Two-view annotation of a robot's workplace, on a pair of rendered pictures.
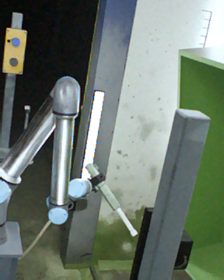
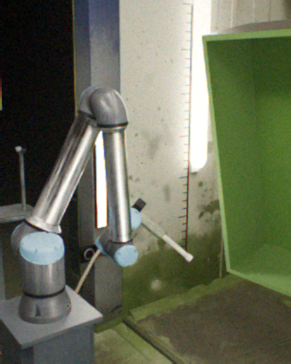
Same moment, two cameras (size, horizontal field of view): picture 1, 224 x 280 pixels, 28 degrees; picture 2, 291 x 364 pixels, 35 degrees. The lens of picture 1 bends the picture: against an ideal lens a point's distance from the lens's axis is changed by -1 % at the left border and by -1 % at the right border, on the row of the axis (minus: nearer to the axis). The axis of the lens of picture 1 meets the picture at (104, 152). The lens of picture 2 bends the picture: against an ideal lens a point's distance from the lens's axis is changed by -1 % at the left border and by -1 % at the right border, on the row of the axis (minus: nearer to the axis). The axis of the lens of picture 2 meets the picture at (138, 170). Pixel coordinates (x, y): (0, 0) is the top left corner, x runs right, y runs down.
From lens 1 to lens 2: 0.76 m
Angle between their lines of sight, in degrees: 18
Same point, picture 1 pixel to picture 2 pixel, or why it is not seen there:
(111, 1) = (93, 4)
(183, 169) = not seen: outside the picture
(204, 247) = (254, 253)
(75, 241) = (102, 295)
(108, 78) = not seen: hidden behind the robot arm
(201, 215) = (245, 218)
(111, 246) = (140, 289)
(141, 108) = (143, 122)
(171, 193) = not seen: outside the picture
